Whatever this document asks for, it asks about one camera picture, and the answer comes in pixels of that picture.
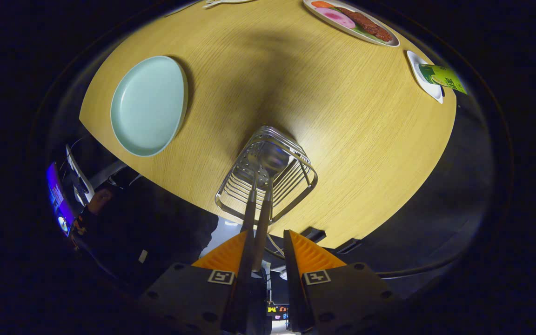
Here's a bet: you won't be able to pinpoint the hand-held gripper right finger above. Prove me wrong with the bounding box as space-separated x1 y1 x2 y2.
283 229 401 333

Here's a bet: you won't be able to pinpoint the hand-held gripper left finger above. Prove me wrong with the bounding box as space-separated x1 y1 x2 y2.
140 229 255 335

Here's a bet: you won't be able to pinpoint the metal spoon brown handle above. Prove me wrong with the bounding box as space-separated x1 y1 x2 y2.
252 148 292 273

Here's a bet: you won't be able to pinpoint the metal fork brown handle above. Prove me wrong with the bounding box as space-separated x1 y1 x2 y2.
241 163 261 233

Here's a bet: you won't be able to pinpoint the glowing purple screen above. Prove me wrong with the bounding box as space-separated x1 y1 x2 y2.
46 162 75 235

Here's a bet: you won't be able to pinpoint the pale teal plate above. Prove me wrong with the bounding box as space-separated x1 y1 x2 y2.
110 56 189 158

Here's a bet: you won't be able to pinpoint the white square coaster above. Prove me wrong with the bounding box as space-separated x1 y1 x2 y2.
406 50 444 104

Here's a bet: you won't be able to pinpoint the green label drink bottle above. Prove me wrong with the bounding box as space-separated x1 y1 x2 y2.
418 64 469 95

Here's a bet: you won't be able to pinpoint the white oval food plate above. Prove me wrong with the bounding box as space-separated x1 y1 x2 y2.
303 0 400 47

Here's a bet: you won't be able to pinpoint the green lettuce leaf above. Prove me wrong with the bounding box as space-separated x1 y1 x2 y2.
349 26 380 41

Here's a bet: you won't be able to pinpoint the pink round food slice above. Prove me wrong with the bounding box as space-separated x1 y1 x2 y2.
315 7 356 29

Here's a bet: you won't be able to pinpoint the brown meat slices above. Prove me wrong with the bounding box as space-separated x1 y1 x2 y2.
335 7 393 42

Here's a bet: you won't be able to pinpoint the white divided tray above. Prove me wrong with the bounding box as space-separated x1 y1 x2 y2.
203 0 255 9

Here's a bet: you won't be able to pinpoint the black table bracket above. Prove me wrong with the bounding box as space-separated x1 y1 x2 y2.
300 227 327 243
335 238 362 254

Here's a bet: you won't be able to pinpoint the metal wire basket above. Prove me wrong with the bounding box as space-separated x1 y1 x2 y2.
214 126 319 227

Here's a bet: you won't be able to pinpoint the white chair frame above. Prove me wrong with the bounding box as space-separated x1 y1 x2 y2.
66 144 95 205

